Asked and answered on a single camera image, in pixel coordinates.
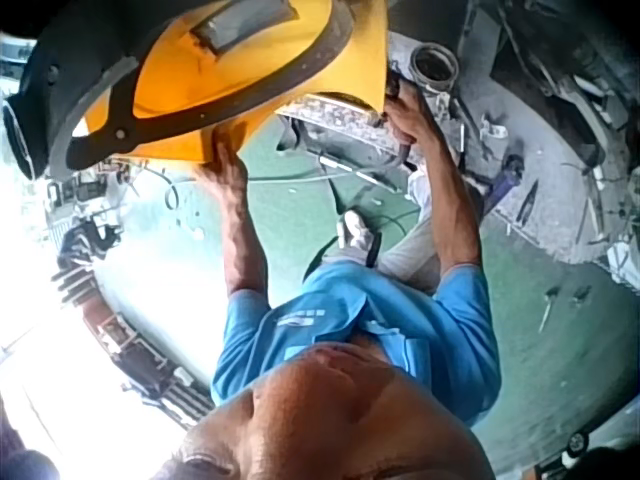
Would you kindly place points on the small hand tool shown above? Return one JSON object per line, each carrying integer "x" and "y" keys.
{"x": 548, "y": 307}
{"x": 581, "y": 293}

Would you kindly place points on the heap of workshop tools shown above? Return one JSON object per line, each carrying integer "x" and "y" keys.
{"x": 565, "y": 75}

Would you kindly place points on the rack of metal parts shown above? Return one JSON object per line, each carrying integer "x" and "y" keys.
{"x": 125, "y": 340}

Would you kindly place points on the purple clamp tool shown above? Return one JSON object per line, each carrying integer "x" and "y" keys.
{"x": 506, "y": 182}

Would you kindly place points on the yellow welding mask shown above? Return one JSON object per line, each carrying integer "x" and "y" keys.
{"x": 200, "y": 85}

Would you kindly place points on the person's left hand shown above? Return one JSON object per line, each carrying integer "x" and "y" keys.
{"x": 230, "y": 172}

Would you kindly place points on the person's legs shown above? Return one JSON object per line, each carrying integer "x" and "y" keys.
{"x": 357, "y": 235}

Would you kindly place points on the white metal bracket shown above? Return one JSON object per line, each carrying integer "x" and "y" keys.
{"x": 492, "y": 127}

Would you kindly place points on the white rod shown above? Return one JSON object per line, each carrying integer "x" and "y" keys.
{"x": 357, "y": 169}

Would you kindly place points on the black pliers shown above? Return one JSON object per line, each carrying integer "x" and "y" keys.
{"x": 527, "y": 200}

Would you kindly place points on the round metal workpiece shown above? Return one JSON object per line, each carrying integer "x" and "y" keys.
{"x": 330, "y": 117}

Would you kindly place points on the grey metal pipe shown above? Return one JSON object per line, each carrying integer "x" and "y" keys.
{"x": 434, "y": 70}

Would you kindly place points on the black caster wheel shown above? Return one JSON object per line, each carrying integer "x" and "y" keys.
{"x": 576, "y": 442}

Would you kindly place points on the person's right hand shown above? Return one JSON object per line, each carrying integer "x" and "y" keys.
{"x": 412, "y": 120}

